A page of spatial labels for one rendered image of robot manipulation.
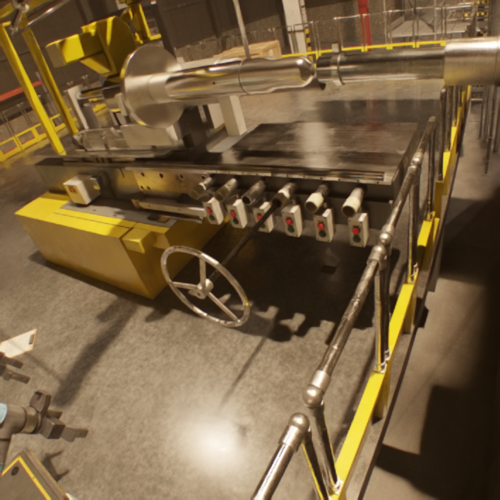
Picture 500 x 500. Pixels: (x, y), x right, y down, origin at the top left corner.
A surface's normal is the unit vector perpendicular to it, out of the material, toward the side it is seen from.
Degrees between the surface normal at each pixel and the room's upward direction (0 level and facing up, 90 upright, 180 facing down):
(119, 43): 90
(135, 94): 90
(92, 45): 90
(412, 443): 0
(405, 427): 0
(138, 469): 0
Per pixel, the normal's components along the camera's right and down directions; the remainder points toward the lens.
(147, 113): 0.85, 0.15
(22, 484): -0.21, -0.79
